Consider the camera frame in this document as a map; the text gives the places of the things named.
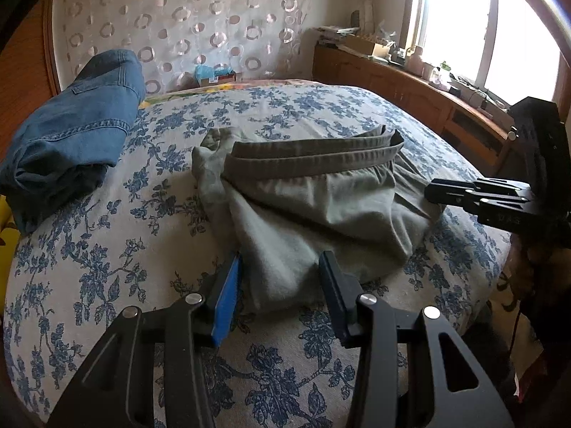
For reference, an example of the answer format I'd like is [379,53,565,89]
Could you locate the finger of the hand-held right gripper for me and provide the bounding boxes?
[464,197,536,235]
[424,178,532,206]

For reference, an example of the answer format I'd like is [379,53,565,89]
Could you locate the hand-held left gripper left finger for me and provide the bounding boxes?
[47,252,244,428]

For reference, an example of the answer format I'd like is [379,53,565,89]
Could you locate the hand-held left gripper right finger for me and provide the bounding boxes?
[319,250,516,428]

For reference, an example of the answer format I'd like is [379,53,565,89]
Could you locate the grey-green pants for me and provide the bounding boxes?
[192,126,442,313]

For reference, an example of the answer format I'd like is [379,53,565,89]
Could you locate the blue floral bedspread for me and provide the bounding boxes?
[2,85,511,428]

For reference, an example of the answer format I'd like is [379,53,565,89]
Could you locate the wooden side cabinet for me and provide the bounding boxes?
[312,42,514,174]

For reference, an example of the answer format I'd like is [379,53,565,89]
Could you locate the window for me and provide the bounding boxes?
[401,0,563,103]

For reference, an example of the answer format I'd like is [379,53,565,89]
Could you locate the open cardboard box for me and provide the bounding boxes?
[345,35,389,58]

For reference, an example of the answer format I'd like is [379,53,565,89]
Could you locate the stack of papers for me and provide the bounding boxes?
[312,26,358,47]

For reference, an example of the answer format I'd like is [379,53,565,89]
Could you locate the colourful flower bed sheet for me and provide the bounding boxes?
[143,78,322,110]

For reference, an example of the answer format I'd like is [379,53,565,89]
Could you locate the small cardboard box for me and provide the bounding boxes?
[198,73,237,88]

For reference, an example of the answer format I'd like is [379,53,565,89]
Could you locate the folded blue jeans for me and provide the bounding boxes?
[0,49,146,235]

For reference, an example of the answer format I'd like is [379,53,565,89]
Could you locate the blue plastic bag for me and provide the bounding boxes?
[194,65,235,80]

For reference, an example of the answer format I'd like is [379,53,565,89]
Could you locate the yellow cloth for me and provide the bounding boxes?
[0,196,21,250]

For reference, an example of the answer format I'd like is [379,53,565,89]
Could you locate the circle-patterned curtain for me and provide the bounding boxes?
[51,0,371,94]

